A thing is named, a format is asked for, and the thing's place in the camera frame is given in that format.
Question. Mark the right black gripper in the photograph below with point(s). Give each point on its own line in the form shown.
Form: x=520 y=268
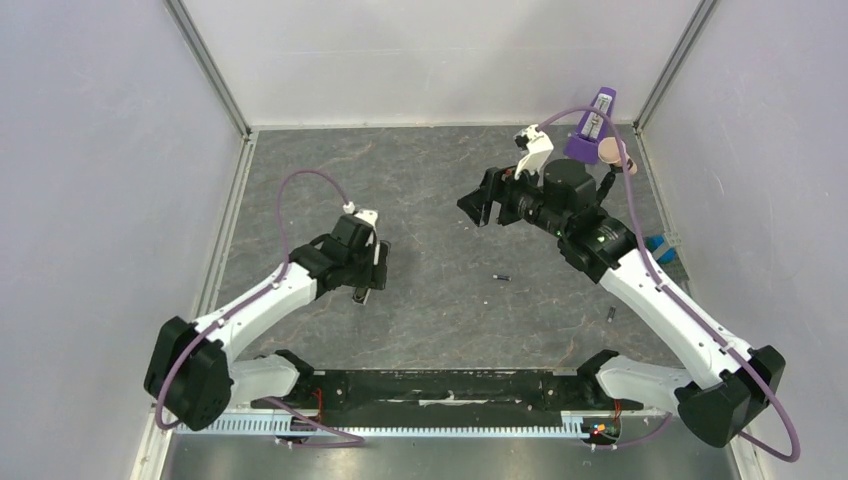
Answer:
x=497 y=198

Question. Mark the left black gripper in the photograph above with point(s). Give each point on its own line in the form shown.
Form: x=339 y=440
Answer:
x=374 y=275

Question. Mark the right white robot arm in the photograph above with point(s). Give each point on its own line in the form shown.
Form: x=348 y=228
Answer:
x=716 y=393

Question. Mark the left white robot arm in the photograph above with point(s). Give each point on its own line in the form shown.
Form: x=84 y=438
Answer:
x=196 y=373

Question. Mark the purple metronome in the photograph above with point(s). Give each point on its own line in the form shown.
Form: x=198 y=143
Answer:
x=583 y=142

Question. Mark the black stand with pink head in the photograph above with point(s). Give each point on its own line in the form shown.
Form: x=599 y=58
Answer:
x=613 y=154

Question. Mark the blue and grey bricks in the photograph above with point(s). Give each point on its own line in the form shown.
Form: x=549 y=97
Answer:
x=663 y=248

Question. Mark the grey brick baseplate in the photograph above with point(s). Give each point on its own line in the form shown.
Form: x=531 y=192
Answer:
x=676 y=270

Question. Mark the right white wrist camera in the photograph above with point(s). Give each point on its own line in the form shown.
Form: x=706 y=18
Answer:
x=536 y=147

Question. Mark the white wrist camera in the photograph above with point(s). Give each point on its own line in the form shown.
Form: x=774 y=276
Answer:
x=371 y=218
x=536 y=147

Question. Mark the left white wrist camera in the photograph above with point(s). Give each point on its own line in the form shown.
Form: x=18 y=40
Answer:
x=371 y=218

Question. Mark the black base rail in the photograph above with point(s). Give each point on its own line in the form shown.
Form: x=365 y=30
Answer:
x=445 y=397

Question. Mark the white slotted cable duct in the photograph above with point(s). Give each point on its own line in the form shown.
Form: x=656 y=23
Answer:
x=281 y=424

